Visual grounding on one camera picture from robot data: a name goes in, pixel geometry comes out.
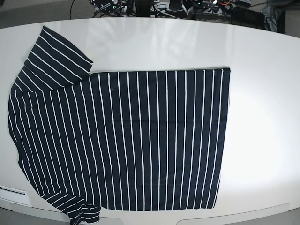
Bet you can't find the navy white striped T-shirt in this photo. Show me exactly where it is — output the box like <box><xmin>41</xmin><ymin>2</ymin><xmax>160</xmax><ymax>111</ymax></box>
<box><xmin>8</xmin><ymin>27</ymin><xmax>231</xmax><ymax>225</ymax></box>

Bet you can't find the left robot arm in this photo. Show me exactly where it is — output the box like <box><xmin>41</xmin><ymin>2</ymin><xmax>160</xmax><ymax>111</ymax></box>
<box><xmin>188</xmin><ymin>0</ymin><xmax>234</xmax><ymax>14</ymax></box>

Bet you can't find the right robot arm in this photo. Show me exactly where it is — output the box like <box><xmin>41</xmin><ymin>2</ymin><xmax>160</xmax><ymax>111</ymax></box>
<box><xmin>90</xmin><ymin>0</ymin><xmax>124</xmax><ymax>14</ymax></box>

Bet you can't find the black box on floor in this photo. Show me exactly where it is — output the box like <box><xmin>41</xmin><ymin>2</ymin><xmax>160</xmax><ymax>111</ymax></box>
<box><xmin>230</xmin><ymin>7</ymin><xmax>265</xmax><ymax>30</ymax></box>

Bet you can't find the black cable on floor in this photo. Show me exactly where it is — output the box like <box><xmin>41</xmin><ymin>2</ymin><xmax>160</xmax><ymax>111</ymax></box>
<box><xmin>69</xmin><ymin>0</ymin><xmax>78</xmax><ymax>19</ymax></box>

